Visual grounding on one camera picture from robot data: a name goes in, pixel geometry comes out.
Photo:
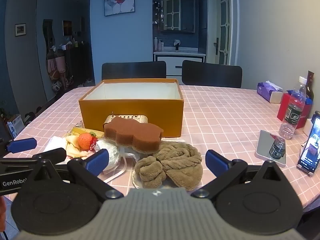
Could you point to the clear plastic bag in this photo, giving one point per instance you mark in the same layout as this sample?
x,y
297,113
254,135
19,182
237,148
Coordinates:
x,y
112,152

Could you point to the red toy strawberry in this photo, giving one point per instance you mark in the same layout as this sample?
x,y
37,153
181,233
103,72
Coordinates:
x,y
85,141

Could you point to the brown flower-shaped sponge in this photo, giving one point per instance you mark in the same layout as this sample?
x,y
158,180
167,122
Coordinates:
x,y
132,132

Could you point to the white pump bottle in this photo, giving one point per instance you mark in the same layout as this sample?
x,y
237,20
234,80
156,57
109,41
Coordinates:
x,y
156,43

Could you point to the white phone stand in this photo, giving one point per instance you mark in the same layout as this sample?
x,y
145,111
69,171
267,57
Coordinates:
x,y
305,170

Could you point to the pink checkered tablecloth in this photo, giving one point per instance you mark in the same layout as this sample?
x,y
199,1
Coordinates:
x,y
225,120

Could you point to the white glazed door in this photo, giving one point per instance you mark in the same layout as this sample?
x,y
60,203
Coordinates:
x,y
223,30

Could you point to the brown plush toy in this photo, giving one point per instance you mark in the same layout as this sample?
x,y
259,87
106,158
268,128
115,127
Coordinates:
x,y
175,160

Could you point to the clear water bottle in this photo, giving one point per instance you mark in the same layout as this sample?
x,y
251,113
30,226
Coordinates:
x,y
292,115

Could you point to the small framed wall picture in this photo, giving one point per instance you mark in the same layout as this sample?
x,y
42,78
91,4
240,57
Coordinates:
x,y
20,30

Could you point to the orange cardboard box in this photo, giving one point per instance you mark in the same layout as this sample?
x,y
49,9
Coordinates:
x,y
130,112

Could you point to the black faucet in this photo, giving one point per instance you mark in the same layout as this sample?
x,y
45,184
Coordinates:
x,y
177,45

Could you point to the black chair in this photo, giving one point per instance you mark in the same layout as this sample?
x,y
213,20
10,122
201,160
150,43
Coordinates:
x,y
132,70
212,75

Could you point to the yellow cloth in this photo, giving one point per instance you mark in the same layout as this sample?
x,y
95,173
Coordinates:
x,y
73,150

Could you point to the pink hanging bag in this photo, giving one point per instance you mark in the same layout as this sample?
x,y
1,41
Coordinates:
x,y
60,63

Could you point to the white vanity cabinet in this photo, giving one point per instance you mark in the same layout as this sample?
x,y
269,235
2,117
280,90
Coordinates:
x,y
170,65

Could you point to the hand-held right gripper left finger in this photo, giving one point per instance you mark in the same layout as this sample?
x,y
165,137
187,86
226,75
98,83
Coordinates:
x,y
96,161

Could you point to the mirrored wall cabinet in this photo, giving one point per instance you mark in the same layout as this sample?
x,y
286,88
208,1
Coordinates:
x,y
177,12

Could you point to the dark glass bottle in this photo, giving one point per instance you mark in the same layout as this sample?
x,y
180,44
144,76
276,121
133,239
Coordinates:
x,y
310,85

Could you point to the white floor box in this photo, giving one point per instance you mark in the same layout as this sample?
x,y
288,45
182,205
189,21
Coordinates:
x,y
16,126

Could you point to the dark wall picture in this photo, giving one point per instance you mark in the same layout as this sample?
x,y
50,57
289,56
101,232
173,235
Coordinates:
x,y
67,27

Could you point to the dark sideboard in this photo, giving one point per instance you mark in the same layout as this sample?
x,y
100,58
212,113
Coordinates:
x,y
80,62

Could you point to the person's left forearm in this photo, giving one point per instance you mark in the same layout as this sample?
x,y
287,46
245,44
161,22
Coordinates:
x,y
2,212

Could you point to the purple tissue pack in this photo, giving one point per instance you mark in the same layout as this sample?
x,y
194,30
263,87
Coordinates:
x,y
265,90

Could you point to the red box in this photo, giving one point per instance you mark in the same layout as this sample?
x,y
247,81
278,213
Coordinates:
x,y
283,110

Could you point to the white cloth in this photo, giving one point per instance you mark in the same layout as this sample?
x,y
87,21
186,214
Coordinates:
x,y
56,142

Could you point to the smartphone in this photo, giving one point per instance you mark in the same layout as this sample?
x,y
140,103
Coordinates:
x,y
310,152

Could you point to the white framed table mirror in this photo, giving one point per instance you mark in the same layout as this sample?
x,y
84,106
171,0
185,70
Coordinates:
x,y
265,145

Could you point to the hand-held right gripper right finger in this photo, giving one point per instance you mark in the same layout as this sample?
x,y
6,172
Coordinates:
x,y
216,161

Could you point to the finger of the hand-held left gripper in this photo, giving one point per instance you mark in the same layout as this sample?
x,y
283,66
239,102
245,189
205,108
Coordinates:
x,y
51,154
21,145

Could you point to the pair of shoes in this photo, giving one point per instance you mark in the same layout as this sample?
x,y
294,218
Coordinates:
x,y
86,83

